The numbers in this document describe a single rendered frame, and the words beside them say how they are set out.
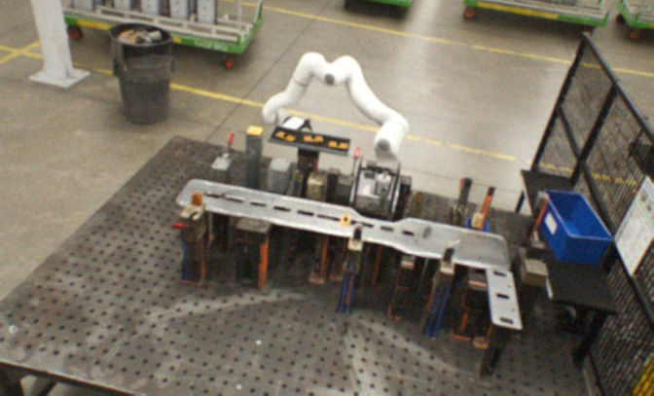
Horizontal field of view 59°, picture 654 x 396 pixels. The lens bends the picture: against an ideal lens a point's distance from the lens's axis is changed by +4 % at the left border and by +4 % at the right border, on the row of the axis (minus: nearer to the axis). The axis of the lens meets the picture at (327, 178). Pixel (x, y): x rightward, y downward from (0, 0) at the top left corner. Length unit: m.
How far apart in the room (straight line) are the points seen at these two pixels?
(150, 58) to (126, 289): 2.61
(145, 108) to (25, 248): 1.63
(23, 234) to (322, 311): 2.20
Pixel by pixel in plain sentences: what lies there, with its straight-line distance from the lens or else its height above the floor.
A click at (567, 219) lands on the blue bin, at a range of 2.69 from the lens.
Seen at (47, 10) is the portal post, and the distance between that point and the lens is 5.61.
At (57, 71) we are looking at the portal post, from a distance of 5.82.
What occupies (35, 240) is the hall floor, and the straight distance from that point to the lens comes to 3.93.
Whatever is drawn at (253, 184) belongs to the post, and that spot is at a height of 0.88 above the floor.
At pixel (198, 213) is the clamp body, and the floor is 1.06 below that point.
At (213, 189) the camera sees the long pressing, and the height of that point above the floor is 1.00.
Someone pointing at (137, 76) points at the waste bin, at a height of 0.44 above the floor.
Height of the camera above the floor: 2.43
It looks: 33 degrees down
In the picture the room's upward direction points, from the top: 8 degrees clockwise
